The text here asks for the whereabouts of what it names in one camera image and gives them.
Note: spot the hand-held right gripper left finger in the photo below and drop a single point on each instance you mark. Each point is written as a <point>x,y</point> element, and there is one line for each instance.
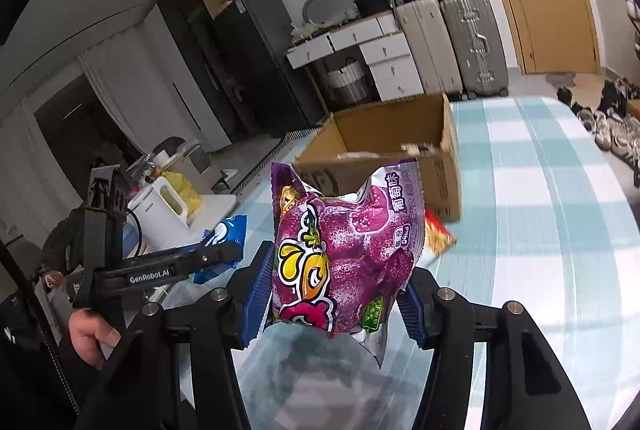
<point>255,310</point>

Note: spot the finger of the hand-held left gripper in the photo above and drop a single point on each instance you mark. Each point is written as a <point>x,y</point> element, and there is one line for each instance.
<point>220,255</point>

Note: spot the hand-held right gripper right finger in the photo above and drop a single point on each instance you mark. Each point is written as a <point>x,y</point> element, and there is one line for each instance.
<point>415,320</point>

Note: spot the blue cookie packet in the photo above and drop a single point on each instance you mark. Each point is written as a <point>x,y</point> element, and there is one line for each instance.
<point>227,232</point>

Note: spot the red noodle packet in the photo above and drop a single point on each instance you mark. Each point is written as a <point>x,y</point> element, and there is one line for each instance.
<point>440,235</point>

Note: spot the purple candy bag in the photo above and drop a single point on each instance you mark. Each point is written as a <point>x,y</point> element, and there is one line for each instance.
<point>345,250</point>

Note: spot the brown cardboard box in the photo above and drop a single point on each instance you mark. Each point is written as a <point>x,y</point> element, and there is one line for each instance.
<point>440,190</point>

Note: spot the person's left forearm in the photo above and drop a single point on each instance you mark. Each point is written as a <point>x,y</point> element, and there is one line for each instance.
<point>30,385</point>

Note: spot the person's left hand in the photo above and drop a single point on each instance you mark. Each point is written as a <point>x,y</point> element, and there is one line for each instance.
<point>87,335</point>

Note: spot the white kettle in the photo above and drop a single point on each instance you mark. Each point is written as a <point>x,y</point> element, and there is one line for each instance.
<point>160,215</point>

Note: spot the yellow bag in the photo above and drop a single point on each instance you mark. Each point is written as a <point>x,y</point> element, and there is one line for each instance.
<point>185,192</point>

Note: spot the white slipper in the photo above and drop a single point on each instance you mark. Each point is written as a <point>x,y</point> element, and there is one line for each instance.
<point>227,180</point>

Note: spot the grey bin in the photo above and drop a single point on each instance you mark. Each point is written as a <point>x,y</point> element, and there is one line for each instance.
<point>197,162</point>

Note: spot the teal checked tablecloth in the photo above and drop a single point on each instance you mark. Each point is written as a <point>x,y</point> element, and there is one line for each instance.
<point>525,210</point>

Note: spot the white curtain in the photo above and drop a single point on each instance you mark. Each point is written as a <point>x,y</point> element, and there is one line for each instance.
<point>120,99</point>

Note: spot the black refrigerator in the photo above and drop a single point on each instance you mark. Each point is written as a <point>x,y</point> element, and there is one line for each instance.
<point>265,59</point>

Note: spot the woven laundry basket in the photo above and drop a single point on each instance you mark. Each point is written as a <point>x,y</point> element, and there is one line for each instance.
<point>345,82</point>

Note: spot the tall dark wooden cabinet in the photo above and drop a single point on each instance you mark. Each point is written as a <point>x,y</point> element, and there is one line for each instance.
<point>190,34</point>

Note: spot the clear plastic bag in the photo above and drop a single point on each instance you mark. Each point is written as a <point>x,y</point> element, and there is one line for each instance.
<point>305,33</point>

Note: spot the white dresser with drawers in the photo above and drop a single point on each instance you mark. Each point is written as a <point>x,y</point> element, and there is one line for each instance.
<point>390,64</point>

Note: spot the beige suitcase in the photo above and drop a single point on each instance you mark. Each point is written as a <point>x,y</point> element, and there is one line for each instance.
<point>430,49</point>

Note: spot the grey oval mirror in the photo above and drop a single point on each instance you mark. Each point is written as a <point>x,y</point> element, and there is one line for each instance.
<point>327,2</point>

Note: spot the heap of scattered shoes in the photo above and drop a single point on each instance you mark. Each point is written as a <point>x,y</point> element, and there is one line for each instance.
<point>610,124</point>

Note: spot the grey floor mat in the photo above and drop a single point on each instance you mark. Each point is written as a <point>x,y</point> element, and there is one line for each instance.
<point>560,78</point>

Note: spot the silver suitcase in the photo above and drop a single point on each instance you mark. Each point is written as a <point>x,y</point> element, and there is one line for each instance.
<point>475,44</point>

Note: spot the black storage box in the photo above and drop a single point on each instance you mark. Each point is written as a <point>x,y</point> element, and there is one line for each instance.
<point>372,4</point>

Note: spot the small cardboard box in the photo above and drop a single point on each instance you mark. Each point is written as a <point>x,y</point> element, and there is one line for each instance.
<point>634,109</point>

